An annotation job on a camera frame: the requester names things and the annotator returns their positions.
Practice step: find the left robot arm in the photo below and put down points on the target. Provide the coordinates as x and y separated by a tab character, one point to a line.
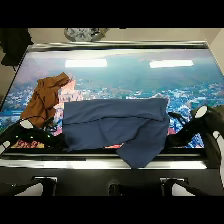
30	134

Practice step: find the silver frame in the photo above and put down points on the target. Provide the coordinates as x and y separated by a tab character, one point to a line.
100	164

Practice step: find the heap of clothes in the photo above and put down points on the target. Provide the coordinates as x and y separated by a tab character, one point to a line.
83	34

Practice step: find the black garment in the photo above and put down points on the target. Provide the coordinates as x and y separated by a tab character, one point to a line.
13	45

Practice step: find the brown garment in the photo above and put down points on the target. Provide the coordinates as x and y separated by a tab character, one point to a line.
45	98

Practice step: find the blue shirt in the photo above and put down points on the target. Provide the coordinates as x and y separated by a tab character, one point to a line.
113	125

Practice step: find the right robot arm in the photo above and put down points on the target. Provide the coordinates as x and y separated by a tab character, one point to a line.
203	126

